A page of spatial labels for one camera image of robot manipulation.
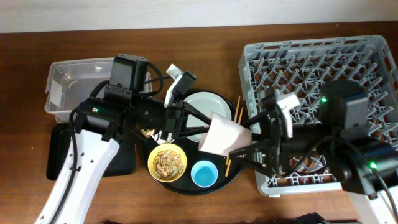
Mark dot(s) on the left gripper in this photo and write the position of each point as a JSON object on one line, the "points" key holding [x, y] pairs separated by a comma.
{"points": [[173, 118]]}

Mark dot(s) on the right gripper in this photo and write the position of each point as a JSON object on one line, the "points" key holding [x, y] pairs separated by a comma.
{"points": [[275, 144]]}

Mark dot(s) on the white round plate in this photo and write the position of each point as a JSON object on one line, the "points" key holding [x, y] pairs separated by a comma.
{"points": [[206, 103]]}

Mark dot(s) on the wooden chopstick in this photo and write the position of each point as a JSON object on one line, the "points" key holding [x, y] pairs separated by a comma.
{"points": [[237, 109], [228, 165]]}

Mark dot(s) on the pink cup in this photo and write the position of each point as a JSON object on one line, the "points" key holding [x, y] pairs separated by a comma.
{"points": [[224, 136]]}

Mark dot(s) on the blue cup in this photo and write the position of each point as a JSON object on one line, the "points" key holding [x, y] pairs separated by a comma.
{"points": [[204, 174]]}

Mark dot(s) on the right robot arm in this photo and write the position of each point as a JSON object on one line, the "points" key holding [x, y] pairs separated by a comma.
{"points": [[365, 166]]}

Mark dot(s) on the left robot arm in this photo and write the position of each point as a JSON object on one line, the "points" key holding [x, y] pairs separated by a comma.
{"points": [[108, 120]]}

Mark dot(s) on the grey dishwasher rack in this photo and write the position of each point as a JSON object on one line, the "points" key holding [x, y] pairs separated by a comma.
{"points": [[302, 67]]}

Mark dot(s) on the crumpled white tissue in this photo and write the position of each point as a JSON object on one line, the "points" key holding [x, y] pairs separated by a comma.
{"points": [[157, 138]]}

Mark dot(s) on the gold foil wrapper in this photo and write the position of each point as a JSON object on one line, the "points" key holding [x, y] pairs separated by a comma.
{"points": [[148, 133]]}

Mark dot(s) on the round black serving tray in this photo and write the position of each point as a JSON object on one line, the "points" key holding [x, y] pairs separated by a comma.
{"points": [[185, 185]]}

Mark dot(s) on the yellow bowl with scraps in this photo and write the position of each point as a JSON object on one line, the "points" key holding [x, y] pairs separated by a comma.
{"points": [[167, 162]]}

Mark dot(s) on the clear plastic storage bin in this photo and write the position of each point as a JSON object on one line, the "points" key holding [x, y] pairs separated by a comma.
{"points": [[71, 82]]}

